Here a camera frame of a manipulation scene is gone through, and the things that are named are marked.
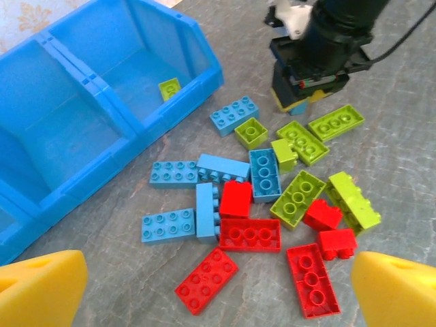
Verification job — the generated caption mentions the blue two-by-two lego brick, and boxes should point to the blue two-by-two lego brick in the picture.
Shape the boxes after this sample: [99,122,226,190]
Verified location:
[288,99,310,116]

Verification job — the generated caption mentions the red two-by-four lego brick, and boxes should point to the red two-by-four lego brick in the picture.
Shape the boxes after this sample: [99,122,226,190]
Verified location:
[218,218,283,254]
[286,243,342,320]
[174,247,240,316]

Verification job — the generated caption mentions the red two-by-two lego brick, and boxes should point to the red two-by-two lego brick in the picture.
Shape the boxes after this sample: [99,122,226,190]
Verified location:
[302,198,343,232]
[317,228,358,262]

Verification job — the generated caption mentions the green two-by-two lego brick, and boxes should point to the green two-by-two lego brick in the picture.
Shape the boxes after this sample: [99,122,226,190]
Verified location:
[234,117,270,150]
[158,77,182,102]
[270,138,300,175]

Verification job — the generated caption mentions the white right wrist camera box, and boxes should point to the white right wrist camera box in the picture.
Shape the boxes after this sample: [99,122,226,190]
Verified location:
[264,0,316,39]

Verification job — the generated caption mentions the green two-by-four lego brick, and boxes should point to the green two-by-four lego brick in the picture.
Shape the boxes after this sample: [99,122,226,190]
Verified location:
[269,170,328,232]
[324,171,382,236]
[307,104,366,143]
[276,120,330,168]

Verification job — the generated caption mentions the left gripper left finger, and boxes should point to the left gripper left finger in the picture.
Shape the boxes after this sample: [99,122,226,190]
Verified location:
[0,249,89,327]

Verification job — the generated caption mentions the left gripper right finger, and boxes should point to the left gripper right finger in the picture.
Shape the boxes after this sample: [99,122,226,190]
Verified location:
[350,251,436,327]

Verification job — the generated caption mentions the blue two-by-four lego brick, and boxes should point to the blue two-by-four lego brick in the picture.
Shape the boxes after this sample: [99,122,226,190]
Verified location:
[196,153,251,185]
[149,160,200,190]
[140,208,197,247]
[208,95,260,138]
[248,148,283,204]
[195,182,223,245]

